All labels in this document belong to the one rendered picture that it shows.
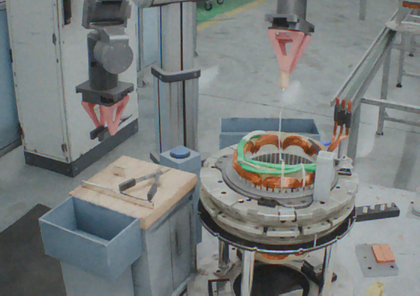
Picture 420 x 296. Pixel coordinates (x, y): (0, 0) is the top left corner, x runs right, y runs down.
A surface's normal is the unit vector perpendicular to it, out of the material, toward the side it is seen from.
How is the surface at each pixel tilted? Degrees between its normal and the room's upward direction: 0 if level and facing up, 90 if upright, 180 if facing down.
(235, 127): 90
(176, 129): 90
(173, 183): 0
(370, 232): 0
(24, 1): 90
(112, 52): 91
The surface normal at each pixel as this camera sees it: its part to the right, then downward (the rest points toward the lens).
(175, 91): 0.47, 0.37
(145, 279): -0.46, 0.36
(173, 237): 0.89, 0.19
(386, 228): 0.00, -0.91
